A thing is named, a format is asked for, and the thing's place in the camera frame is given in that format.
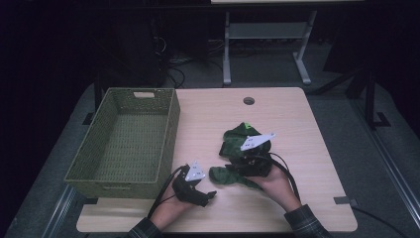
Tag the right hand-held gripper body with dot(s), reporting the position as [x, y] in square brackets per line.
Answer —
[254, 162]

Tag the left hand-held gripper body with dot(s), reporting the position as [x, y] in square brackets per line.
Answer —
[186, 191]

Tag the green woven basket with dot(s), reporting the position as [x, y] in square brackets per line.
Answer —
[99, 158]

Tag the person's left hand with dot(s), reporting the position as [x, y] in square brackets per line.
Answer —
[170, 211]

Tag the person's right hand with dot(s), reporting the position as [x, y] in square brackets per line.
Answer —
[277, 190]

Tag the grey tape strip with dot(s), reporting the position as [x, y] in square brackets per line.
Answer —
[345, 200]

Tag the black metal stand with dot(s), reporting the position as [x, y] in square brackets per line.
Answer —
[369, 95]

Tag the metal floor rail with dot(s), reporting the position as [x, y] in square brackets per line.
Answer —
[386, 158]
[59, 211]

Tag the grey metal table frame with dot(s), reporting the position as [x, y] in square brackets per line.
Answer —
[267, 31]

